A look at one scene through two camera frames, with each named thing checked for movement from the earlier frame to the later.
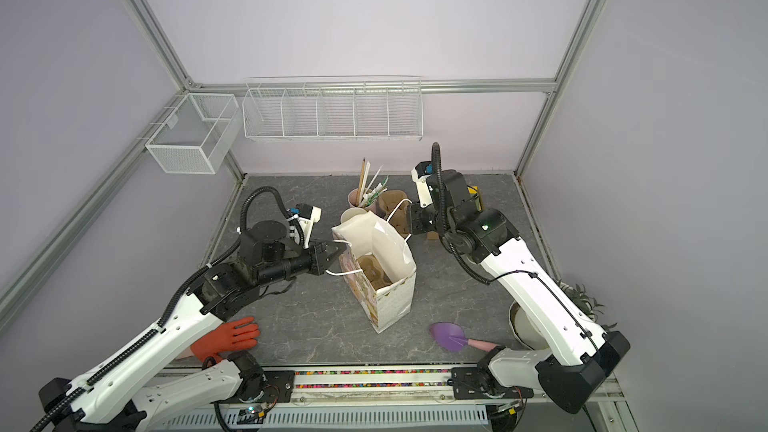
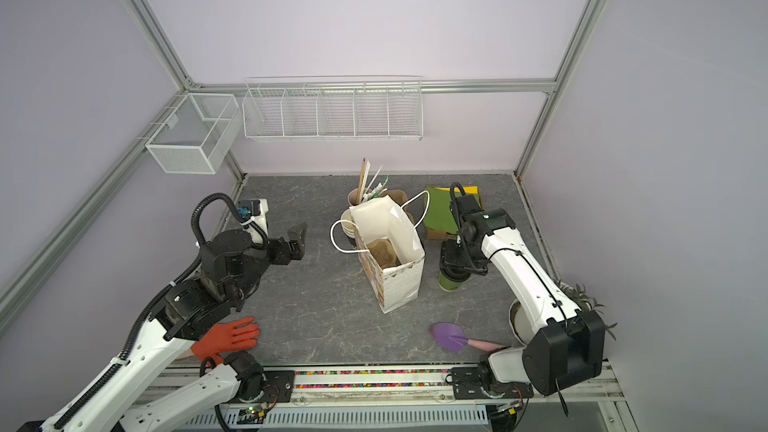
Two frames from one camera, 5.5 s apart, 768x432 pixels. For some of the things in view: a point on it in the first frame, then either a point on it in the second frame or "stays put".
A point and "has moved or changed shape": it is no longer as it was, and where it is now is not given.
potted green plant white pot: [526, 332] stays put
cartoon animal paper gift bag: [380, 267] has moved or changed shape
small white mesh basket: [194, 138] stays put
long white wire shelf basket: [333, 108] stays put
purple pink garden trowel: [452, 338] stays put
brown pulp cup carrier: [374, 271] → [384, 252]
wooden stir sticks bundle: [366, 195] stays put
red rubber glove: [230, 335] stays put
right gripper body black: [428, 221] → [456, 254]
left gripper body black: [311, 261] → [278, 254]
